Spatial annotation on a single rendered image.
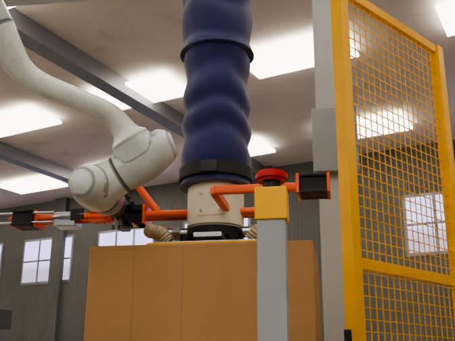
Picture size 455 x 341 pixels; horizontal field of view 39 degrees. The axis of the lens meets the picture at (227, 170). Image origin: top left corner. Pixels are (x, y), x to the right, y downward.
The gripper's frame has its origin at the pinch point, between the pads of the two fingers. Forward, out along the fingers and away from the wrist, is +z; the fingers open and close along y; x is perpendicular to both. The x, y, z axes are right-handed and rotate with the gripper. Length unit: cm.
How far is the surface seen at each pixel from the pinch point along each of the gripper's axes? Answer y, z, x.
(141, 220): 1.7, -2.6, 4.1
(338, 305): 20, 92, 63
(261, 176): 5, -55, 45
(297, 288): 25, -22, 51
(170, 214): 0.3, -3.3, 13.0
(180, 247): 13.6, -21.6, 20.6
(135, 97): -267, 509, -163
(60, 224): 2.2, -3.0, -21.4
